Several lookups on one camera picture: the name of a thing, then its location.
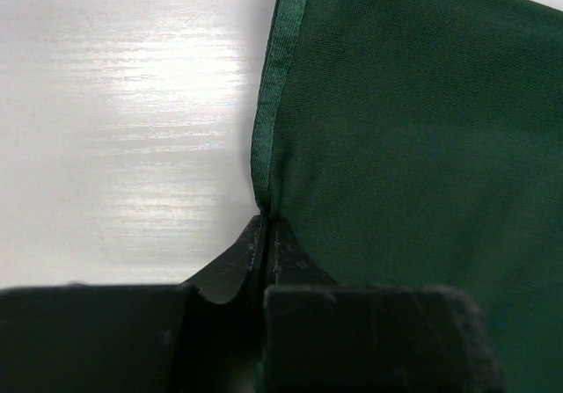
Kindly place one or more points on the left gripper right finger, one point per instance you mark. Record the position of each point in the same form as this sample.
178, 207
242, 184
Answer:
324, 337

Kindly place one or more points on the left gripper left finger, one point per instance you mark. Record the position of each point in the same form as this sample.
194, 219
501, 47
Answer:
195, 336

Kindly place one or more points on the dark green cloth napkin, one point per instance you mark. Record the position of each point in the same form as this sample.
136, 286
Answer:
413, 142

